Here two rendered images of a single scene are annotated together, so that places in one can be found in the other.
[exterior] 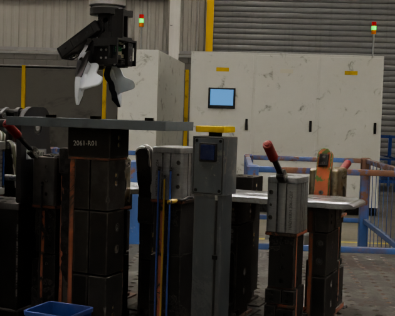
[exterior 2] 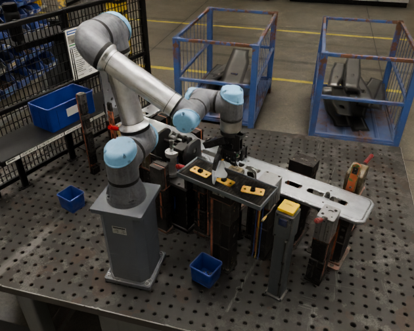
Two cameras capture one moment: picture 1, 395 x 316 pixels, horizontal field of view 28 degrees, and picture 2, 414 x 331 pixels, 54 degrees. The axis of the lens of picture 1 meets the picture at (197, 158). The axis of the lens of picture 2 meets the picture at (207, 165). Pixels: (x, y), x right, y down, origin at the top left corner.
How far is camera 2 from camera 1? 0.99 m
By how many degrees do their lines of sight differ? 33
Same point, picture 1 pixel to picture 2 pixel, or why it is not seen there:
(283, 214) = (322, 234)
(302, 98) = not seen: outside the picture
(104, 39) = (228, 151)
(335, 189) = (359, 186)
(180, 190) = (269, 205)
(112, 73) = not seen: hidden behind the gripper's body
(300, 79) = not seen: outside the picture
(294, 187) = (330, 224)
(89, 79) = (219, 173)
